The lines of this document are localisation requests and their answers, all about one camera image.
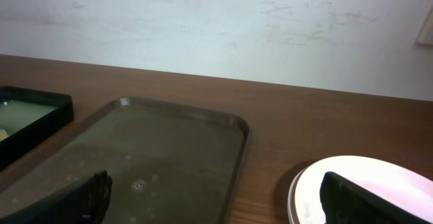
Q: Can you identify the green and yellow sponge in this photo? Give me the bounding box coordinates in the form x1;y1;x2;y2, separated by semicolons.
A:
0;129;9;141

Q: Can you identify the brown serving tray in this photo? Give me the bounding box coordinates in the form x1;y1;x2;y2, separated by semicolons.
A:
1;97;249;223

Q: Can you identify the white plate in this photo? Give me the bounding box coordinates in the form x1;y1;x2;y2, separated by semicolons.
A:
288;156;432;224

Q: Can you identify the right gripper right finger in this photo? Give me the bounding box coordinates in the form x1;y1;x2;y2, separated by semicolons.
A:
319;172;429;224

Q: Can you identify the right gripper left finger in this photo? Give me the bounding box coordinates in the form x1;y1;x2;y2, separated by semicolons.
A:
1;171;112;224

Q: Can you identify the green water tray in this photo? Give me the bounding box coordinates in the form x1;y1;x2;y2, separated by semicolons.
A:
1;86;74;169

